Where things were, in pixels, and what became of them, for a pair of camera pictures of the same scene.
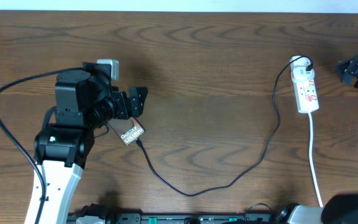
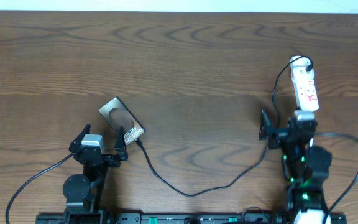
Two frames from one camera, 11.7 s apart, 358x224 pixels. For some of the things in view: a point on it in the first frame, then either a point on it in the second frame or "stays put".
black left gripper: x=137 y=104 -> x=120 y=151
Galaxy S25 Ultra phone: x=128 y=130 stays put
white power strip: x=304 y=86 stays put
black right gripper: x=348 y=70 -> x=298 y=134
